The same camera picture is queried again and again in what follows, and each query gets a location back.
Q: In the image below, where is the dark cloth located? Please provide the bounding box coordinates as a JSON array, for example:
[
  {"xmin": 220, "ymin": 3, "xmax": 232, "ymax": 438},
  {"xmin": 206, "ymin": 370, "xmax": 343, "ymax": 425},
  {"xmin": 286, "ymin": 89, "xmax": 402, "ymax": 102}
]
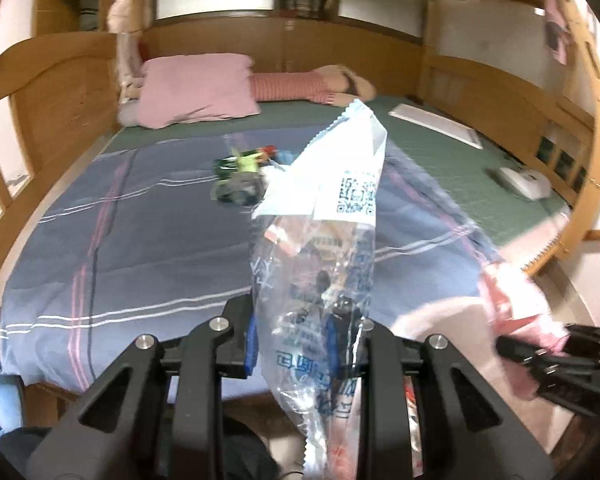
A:
[{"xmin": 222, "ymin": 417, "xmax": 281, "ymax": 480}]

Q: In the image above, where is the pink pillow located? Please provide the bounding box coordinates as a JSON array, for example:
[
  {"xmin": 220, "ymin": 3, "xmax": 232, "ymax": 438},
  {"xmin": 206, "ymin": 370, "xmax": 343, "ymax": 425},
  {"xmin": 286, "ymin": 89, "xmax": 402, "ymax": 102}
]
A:
[{"xmin": 132, "ymin": 54, "xmax": 262, "ymax": 129}]

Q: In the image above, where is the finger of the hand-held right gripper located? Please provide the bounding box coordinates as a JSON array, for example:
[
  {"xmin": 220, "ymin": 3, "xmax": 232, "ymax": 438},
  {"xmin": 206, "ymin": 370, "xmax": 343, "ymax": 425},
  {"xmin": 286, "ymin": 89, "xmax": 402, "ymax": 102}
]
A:
[
  {"xmin": 495, "ymin": 336, "xmax": 556, "ymax": 368},
  {"xmin": 564, "ymin": 324, "xmax": 600, "ymax": 350}
]

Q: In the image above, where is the blue striped blanket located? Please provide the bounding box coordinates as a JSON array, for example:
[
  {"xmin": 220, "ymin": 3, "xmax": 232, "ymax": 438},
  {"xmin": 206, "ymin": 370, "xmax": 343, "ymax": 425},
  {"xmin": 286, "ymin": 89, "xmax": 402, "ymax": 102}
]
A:
[{"xmin": 0, "ymin": 127, "xmax": 506, "ymax": 386}]

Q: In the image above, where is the pink plastic bag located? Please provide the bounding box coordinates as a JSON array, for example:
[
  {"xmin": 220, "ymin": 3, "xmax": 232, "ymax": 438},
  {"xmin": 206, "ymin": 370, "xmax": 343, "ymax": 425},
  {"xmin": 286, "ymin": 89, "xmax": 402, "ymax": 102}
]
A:
[{"xmin": 480, "ymin": 265, "xmax": 568, "ymax": 401}]

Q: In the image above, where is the green wrapper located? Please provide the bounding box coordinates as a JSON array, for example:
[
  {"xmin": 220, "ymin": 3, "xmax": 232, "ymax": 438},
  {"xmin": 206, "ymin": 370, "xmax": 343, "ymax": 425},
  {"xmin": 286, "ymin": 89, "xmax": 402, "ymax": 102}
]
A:
[{"xmin": 230, "ymin": 149, "xmax": 266, "ymax": 173}]

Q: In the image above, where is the white handheld vacuum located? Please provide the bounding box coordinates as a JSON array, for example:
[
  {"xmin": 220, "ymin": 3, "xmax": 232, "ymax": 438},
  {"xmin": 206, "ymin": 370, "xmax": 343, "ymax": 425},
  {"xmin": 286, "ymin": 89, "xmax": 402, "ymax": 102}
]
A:
[{"xmin": 495, "ymin": 166, "xmax": 552, "ymax": 202}]

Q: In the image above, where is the wooden bed frame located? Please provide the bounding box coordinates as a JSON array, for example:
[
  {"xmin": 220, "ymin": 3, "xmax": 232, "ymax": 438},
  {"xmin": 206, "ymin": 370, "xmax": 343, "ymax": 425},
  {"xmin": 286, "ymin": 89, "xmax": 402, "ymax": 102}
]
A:
[{"xmin": 0, "ymin": 0, "xmax": 600, "ymax": 411}]

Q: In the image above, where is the striped plush doll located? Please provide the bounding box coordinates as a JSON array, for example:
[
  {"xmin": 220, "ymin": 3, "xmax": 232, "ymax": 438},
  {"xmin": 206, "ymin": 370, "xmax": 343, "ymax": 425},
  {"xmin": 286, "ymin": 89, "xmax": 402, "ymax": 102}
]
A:
[{"xmin": 250, "ymin": 64, "xmax": 378, "ymax": 108}]

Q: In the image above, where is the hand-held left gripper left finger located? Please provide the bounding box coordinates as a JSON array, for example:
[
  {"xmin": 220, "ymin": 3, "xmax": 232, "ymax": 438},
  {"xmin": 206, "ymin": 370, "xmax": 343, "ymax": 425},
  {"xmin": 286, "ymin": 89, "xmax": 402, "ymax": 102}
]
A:
[{"xmin": 27, "ymin": 294, "xmax": 257, "ymax": 480}]

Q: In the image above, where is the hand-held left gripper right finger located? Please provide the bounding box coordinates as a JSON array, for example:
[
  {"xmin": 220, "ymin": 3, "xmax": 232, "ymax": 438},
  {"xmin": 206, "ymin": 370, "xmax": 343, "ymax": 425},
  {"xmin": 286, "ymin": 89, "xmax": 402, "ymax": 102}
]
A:
[{"xmin": 325, "ymin": 297, "xmax": 556, "ymax": 480}]

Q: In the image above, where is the clear packet with blue top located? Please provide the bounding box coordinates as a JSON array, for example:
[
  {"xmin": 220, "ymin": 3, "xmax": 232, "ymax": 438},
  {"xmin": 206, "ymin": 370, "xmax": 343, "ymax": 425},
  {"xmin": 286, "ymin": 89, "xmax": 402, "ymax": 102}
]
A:
[{"xmin": 250, "ymin": 99, "xmax": 388, "ymax": 480}]

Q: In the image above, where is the pink hanging cloth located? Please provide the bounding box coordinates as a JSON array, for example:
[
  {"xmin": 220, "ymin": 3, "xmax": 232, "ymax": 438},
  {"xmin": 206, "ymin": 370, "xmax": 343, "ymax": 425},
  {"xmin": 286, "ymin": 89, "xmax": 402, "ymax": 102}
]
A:
[{"xmin": 542, "ymin": 0, "xmax": 573, "ymax": 66}]

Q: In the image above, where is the blue cloth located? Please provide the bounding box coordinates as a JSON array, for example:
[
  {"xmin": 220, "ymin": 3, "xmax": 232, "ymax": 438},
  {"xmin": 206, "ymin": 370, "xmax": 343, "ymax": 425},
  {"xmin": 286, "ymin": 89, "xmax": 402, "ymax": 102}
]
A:
[{"xmin": 0, "ymin": 372, "xmax": 28, "ymax": 433}]

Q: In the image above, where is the pink mattress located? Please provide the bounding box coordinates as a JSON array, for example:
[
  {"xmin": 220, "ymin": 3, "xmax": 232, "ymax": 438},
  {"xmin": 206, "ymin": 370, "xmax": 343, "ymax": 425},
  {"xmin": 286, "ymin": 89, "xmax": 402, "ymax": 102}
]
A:
[{"xmin": 500, "ymin": 210, "xmax": 571, "ymax": 276}]

